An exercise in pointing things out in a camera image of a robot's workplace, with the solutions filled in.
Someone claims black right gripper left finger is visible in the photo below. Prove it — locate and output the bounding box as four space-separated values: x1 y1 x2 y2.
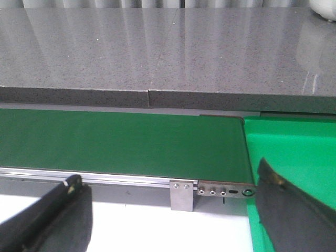
1 174 93 251

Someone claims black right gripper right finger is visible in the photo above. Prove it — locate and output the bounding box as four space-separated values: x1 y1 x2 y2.
256 158 335 251

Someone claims bright green plastic bin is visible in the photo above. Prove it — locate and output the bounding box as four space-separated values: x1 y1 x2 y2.
244 117 335 251

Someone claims steel belt end plate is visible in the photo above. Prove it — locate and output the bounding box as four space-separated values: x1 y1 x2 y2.
197 180 256 198

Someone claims green conveyor belt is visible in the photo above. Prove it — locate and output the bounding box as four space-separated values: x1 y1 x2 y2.
1 109 254 184

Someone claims grey stone counter slab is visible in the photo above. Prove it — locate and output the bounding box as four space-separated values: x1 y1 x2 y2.
1 7 335 114

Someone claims grey pleated curtain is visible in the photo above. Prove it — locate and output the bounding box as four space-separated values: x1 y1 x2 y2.
19 0 309 8

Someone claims aluminium conveyor side rail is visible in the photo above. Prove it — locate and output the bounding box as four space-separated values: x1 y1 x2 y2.
1 166 198 189

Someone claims steel conveyor support bracket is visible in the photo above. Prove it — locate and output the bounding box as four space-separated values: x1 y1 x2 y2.
169 180 194 212

